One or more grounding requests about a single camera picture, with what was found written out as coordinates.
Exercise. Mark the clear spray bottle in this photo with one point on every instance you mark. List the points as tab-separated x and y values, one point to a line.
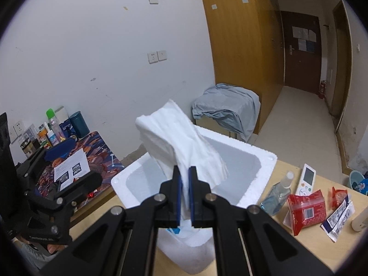
277	195

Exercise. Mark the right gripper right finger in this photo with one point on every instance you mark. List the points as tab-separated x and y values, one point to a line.
201	216

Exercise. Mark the wooden wardrobe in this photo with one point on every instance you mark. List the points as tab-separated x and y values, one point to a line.
247	46

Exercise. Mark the person's hand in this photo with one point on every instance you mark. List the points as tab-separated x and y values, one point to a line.
47	250

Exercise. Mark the left wall socket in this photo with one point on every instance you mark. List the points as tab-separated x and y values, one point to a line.
19	128

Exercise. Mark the blue white wipes packet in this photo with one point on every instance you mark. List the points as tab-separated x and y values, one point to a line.
334	224

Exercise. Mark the white lotion pump bottle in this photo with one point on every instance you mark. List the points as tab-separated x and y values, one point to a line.
360	222

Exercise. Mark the small red snack packet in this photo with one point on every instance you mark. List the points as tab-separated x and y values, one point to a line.
338	196

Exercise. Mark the dark brown entrance door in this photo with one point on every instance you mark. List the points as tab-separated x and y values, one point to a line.
302	69

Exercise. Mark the grey-blue draped cloth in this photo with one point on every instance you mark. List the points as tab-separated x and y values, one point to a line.
234	108

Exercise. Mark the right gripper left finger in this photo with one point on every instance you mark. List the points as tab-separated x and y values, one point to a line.
169	214

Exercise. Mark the green cap spray bottle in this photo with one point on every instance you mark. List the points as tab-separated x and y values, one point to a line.
55	125

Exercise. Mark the double wall socket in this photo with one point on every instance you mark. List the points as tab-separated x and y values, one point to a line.
158	56

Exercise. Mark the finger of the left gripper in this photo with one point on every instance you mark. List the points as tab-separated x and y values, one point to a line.
60	150

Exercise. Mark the red fire extinguisher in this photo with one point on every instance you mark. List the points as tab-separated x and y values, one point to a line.
322	90

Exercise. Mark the colourful patterned tablecloth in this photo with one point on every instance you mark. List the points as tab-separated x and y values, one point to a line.
100	159

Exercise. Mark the dark teal canister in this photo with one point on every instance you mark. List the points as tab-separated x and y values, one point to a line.
79	124

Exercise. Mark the white tissue cloth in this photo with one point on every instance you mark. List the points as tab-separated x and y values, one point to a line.
171	139

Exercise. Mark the white printed paper sheet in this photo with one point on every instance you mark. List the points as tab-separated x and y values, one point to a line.
73	168

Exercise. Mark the small wooden cabinet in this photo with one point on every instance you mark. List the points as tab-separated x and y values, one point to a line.
211	124

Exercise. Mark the teal plastic basin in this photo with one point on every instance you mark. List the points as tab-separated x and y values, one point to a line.
358	182

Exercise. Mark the white blue tube bottle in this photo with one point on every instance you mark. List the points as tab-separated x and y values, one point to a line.
51	135

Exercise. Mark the blue box package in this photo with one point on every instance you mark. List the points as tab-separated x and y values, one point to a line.
68	129

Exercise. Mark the red tissue packet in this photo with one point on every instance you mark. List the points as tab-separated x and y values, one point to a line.
305	211

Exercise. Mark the papers on door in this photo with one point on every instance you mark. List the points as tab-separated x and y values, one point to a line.
307	39

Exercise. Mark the white remote control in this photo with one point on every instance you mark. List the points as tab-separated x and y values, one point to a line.
306	181

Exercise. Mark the side doorway wooden frame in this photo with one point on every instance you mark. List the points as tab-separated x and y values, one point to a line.
344	63

